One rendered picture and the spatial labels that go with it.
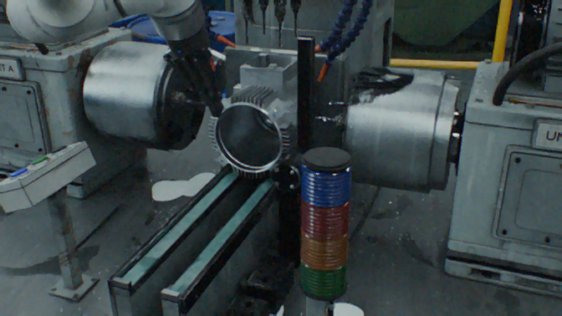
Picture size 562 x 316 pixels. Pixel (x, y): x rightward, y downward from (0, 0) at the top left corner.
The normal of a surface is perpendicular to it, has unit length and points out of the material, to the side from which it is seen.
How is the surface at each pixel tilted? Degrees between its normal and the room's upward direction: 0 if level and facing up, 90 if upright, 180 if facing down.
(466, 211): 89
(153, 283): 90
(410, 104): 43
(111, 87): 62
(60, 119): 89
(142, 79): 51
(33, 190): 69
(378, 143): 81
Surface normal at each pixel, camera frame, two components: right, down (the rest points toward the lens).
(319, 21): -0.36, 0.40
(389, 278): 0.00, -0.90
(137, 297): 0.93, 0.14
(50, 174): 0.87, -0.18
